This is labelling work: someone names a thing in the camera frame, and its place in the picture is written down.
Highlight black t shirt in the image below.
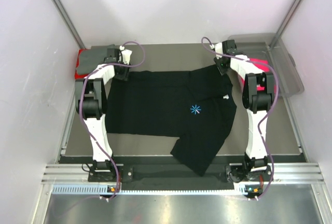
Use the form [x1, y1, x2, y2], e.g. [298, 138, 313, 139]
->
[105, 65, 237, 176]

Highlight aluminium rail frame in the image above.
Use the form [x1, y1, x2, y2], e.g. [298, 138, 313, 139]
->
[31, 162, 331, 223]

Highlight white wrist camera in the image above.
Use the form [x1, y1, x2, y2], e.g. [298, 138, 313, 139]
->
[119, 46, 132, 65]
[209, 43, 223, 55]

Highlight folded grey t shirt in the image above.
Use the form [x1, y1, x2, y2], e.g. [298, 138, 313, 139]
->
[76, 45, 119, 75]

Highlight pink t shirt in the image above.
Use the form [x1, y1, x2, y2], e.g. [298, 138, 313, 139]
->
[246, 57, 270, 91]

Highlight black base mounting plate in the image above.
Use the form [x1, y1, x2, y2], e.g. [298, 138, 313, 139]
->
[88, 155, 274, 191]

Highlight purple cable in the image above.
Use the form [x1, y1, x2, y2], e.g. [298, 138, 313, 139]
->
[201, 36, 280, 201]
[77, 41, 146, 199]

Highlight aluminium frame post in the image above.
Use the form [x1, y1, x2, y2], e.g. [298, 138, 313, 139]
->
[52, 0, 86, 49]
[269, 0, 303, 49]

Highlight right aluminium frame post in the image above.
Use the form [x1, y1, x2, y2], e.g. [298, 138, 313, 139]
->
[269, 0, 303, 49]

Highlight slotted cable duct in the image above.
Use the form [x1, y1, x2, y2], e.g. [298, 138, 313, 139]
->
[52, 184, 259, 196]

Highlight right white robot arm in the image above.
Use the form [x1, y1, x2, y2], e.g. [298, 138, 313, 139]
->
[210, 40, 275, 182]

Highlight clear plastic bin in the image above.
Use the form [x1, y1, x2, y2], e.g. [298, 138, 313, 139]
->
[228, 33, 305, 97]

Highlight left aluminium frame post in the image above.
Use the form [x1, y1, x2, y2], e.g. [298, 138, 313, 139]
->
[52, 0, 86, 49]

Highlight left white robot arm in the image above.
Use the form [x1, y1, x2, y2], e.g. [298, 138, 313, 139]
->
[75, 45, 132, 182]

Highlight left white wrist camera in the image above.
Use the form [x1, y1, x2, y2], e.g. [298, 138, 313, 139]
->
[119, 46, 132, 65]

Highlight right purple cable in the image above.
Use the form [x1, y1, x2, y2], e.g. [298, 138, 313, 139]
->
[201, 36, 280, 201]

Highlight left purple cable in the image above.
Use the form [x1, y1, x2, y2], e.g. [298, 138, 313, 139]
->
[77, 41, 146, 199]

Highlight folded red t shirt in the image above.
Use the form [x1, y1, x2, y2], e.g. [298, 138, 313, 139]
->
[74, 49, 93, 79]

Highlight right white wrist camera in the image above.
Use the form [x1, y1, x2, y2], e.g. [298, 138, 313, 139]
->
[209, 43, 223, 55]

